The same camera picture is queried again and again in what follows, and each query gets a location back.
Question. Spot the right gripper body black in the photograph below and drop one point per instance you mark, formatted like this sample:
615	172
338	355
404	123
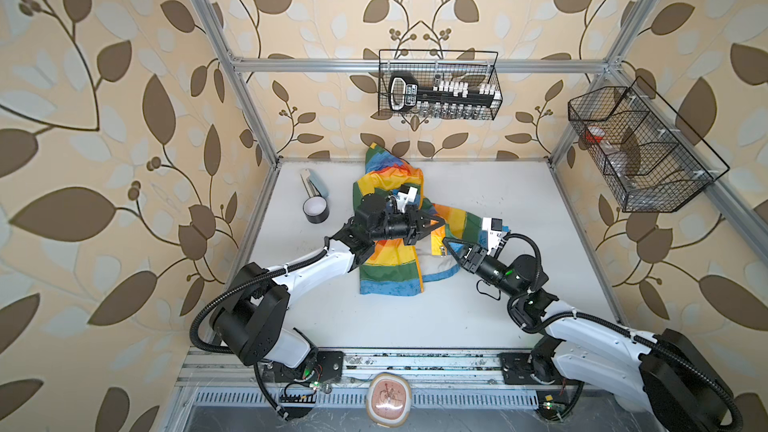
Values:
491	271

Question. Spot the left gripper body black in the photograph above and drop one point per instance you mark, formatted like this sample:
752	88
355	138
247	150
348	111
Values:
394	227

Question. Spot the rainbow striped jacket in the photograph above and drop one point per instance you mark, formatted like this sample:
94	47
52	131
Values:
396	269

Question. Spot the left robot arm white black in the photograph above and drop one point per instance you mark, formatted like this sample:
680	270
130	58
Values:
247	320

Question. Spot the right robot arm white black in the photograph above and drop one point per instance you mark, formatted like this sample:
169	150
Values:
664	374

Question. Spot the black tape roll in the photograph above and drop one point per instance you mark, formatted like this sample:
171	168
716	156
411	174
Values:
316	209

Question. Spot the pink round timer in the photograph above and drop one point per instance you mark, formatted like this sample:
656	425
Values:
389	400

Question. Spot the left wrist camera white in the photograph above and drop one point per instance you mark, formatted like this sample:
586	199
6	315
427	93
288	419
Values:
406	196

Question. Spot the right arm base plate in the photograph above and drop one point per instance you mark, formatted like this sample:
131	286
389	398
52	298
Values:
522	368

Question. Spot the black socket set rail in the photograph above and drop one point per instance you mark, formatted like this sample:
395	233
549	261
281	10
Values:
404	93

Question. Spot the back wire basket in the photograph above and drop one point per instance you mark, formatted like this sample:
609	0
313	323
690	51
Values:
470	66

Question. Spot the wire basket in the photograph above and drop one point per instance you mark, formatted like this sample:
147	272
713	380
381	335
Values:
652	158
470	66

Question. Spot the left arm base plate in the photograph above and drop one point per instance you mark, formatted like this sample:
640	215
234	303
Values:
319	366

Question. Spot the right wire basket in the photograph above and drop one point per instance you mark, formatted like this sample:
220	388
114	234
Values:
652	158

